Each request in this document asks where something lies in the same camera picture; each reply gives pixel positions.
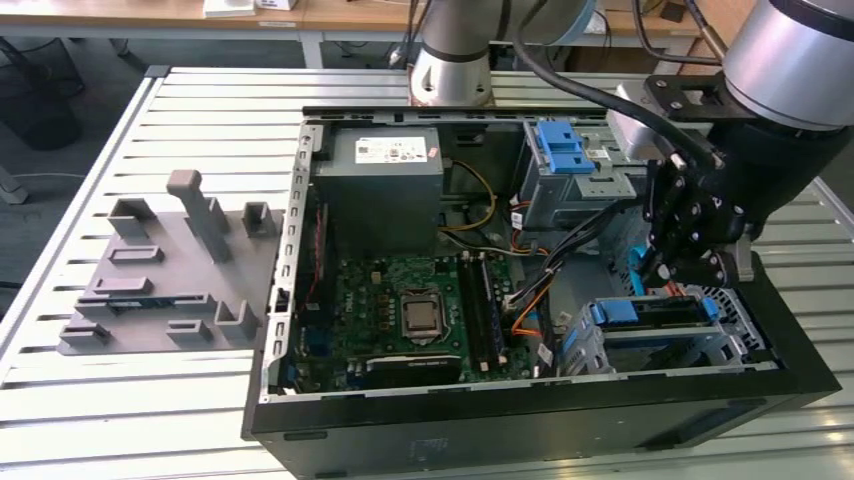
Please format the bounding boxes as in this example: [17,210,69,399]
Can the blue wire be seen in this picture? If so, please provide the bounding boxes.
[628,243,653,297]

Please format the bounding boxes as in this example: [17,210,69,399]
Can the silver CPU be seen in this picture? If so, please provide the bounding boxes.
[403,299,444,334]

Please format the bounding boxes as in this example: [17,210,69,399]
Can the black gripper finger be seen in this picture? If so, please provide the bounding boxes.
[656,248,739,289]
[639,157,708,287]

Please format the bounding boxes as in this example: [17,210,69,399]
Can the grey white wire bundle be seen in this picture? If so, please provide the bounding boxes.
[436,227,535,257]

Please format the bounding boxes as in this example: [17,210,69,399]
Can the wooden desk white frame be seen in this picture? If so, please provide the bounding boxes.
[0,0,710,76]

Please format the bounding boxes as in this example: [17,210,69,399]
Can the grey metal drive cage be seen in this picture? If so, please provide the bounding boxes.
[519,119,659,231]

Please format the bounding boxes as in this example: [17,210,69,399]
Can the grey metal disk bay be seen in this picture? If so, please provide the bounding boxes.
[557,293,779,376]

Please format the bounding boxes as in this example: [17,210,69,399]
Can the grey parts rack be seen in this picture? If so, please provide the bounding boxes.
[57,168,285,357]

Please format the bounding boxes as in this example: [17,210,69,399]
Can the grey power supply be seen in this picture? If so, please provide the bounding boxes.
[311,124,447,259]

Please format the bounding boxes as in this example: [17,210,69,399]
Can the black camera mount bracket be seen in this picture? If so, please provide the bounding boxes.
[643,74,732,121]

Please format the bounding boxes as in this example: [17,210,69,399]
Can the black CPU socket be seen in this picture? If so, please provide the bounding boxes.
[397,286,452,347]

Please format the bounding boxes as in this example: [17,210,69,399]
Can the red orange tagged wires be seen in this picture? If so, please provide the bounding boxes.
[507,198,556,257]

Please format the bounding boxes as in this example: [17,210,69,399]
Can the grey metal desk foot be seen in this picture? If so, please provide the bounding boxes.
[0,164,32,205]

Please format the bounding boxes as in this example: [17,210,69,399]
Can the yellow wire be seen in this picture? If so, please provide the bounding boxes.
[437,158,499,234]

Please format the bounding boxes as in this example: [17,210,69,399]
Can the black waste bin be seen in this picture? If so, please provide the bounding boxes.
[0,37,85,151]

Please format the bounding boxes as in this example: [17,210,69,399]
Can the red fan wire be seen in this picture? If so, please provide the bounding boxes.
[303,205,327,310]

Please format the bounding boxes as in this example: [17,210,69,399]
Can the black graphics card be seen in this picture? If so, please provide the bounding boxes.
[363,352,463,389]

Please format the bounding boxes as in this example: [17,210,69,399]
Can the green motherboard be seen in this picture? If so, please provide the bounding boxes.
[292,252,539,396]

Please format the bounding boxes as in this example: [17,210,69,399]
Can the black PC case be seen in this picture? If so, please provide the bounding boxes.
[238,105,843,480]

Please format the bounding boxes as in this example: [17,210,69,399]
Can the black wire bundle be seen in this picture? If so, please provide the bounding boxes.
[512,199,652,321]

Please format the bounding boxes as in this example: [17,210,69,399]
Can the blue plastic drive latch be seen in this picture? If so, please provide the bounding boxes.
[535,121,596,175]

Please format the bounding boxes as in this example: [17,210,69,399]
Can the hard disk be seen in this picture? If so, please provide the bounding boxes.
[591,294,720,332]

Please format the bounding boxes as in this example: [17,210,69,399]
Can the thick black cable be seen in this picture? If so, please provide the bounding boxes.
[509,29,726,169]

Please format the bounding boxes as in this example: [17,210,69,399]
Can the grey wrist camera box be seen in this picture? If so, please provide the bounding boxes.
[611,82,675,162]

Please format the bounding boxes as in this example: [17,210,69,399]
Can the white cardboard box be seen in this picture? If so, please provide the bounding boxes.
[202,0,258,19]

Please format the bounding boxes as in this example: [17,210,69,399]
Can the orange flat wire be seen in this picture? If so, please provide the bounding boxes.
[511,299,543,344]

